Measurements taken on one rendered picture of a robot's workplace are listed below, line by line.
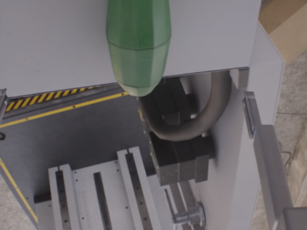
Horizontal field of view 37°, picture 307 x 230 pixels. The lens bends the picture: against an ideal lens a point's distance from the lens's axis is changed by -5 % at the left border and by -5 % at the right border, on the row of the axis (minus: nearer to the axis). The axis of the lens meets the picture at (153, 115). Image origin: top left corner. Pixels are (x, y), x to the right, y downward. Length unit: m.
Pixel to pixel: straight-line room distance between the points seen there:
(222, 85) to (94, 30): 0.13
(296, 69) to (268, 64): 1.96
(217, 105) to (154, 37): 0.16
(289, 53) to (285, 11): 0.18
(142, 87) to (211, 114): 0.15
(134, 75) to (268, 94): 0.10
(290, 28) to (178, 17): 1.63
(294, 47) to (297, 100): 0.52
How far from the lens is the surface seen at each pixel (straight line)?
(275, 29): 1.80
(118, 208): 1.65
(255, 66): 0.25
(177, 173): 0.43
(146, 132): 0.47
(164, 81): 0.51
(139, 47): 0.18
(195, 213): 0.56
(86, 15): 0.20
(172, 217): 0.56
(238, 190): 0.33
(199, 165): 0.43
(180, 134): 0.40
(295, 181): 2.72
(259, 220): 3.22
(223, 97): 0.32
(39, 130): 1.60
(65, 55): 0.21
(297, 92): 2.32
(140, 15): 0.18
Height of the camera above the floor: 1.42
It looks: 42 degrees down
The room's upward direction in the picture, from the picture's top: 163 degrees clockwise
